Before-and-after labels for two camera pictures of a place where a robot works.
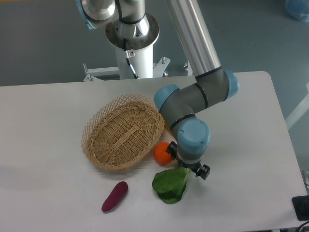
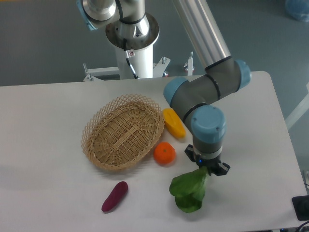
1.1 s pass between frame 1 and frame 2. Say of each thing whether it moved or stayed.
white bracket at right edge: stayed
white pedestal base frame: stayed
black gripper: moved
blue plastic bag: stayed
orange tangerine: stayed
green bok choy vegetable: moved
